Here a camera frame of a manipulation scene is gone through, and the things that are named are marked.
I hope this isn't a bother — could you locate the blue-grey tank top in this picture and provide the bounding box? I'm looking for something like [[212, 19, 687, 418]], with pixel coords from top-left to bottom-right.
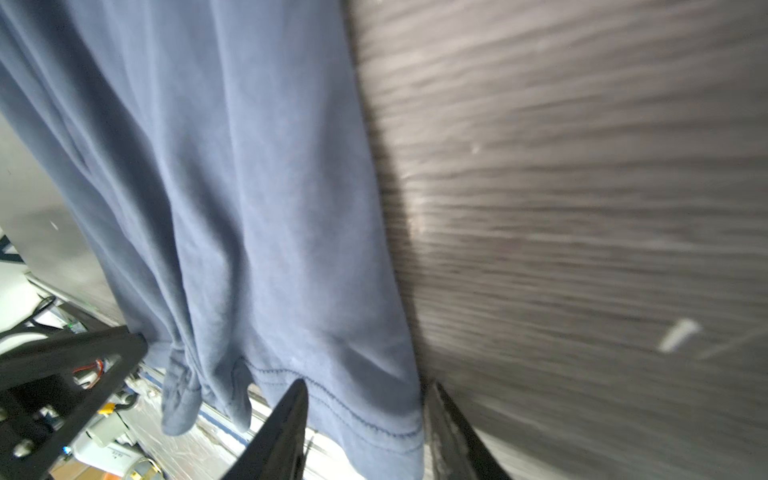
[[1, 1, 424, 479]]

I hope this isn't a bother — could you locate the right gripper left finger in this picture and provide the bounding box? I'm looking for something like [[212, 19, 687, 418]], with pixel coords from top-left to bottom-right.
[[223, 379, 309, 480]]

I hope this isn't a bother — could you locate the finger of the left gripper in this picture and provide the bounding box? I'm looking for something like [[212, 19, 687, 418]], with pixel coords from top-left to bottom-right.
[[1, 327, 148, 479]]

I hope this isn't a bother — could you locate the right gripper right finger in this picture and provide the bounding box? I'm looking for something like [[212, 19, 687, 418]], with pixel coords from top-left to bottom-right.
[[424, 381, 512, 480]]

